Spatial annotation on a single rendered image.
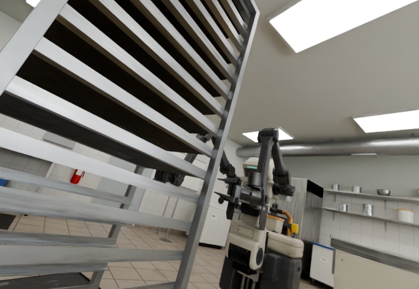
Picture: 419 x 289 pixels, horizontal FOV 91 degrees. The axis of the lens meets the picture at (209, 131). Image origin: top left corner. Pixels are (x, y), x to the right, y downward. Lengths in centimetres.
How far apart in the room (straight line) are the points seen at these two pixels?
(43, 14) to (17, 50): 8
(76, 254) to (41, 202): 14
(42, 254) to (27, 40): 39
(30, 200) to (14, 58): 25
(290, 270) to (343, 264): 38
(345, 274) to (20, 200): 146
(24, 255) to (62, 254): 6
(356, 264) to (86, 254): 131
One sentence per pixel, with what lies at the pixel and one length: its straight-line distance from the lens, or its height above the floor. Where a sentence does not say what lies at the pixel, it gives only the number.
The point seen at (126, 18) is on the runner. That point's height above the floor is 123.
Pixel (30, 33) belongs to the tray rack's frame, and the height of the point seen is 105.
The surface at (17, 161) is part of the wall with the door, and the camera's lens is 494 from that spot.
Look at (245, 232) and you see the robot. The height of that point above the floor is 77.
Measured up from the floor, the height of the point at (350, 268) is 76.
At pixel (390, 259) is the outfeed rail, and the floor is 86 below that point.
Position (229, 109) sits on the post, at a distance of 85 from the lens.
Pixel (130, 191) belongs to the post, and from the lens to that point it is 109.
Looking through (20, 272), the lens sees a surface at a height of 50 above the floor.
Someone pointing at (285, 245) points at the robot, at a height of 75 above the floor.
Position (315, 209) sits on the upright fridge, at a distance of 577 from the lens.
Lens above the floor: 86
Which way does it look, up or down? 19 degrees up
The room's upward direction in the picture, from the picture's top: 17 degrees clockwise
